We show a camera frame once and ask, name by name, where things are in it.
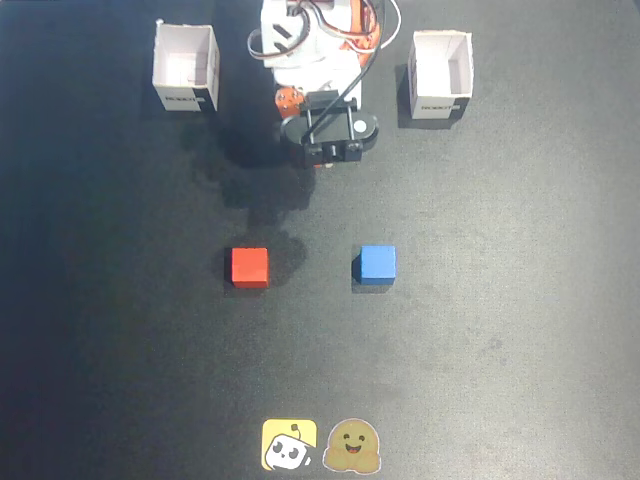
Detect hugging face emoji sticker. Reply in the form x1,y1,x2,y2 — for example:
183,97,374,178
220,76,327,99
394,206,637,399
322,417,382,474

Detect yellow robot face sticker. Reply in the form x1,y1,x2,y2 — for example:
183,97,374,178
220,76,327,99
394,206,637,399
260,418,319,472

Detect blue cube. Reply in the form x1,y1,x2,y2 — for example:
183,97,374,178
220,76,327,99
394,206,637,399
352,244,398,287

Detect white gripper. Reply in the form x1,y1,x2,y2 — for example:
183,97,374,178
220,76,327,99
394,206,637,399
271,62,364,120

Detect red cube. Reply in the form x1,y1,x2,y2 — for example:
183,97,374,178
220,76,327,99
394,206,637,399
230,246,271,290

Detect white red servo wire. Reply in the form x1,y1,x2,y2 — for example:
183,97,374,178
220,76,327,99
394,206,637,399
246,2,321,64
299,0,403,54

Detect black camera cable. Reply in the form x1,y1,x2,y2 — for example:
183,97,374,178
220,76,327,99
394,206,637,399
299,0,396,146

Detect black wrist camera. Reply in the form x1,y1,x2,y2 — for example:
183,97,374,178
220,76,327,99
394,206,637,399
278,91,380,170

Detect white paper box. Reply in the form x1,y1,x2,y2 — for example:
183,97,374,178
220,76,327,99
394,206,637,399
151,19,221,113
407,29,475,121

